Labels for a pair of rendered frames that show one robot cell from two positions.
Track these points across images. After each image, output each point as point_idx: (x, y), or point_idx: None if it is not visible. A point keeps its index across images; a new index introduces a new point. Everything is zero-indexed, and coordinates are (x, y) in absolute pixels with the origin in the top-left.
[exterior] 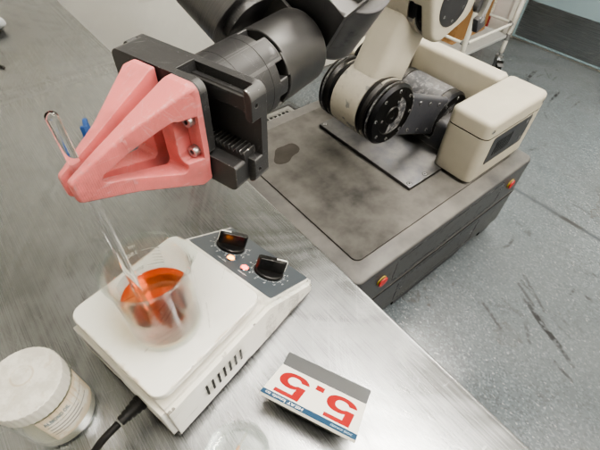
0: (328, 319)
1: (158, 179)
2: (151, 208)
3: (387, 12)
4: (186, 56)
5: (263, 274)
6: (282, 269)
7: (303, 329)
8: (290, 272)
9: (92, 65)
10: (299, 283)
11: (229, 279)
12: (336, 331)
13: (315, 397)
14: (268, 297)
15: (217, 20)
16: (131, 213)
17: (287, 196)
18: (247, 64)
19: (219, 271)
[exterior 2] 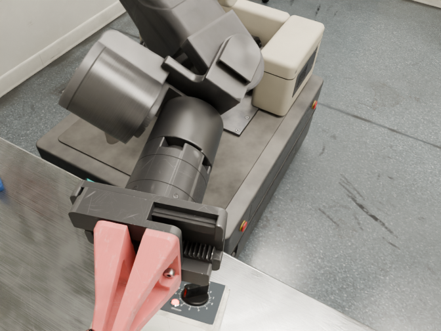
0: (252, 312)
1: (151, 313)
2: (42, 263)
3: None
4: (145, 201)
5: (194, 302)
6: (207, 289)
7: (235, 330)
8: (210, 287)
9: None
10: (223, 295)
11: (175, 326)
12: (262, 321)
13: None
14: (210, 325)
15: (132, 133)
16: (25, 276)
17: None
18: (187, 179)
19: (163, 322)
